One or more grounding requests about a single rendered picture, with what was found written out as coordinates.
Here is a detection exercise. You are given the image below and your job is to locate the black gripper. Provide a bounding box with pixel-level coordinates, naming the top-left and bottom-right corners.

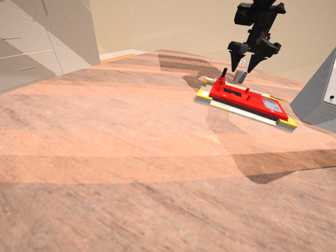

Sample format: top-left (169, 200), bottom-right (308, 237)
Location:
top-left (227, 26), bottom-right (271, 73)

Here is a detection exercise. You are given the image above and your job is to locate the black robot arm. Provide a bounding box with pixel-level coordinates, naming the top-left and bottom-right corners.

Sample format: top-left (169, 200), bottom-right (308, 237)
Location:
top-left (234, 0), bottom-right (286, 58)

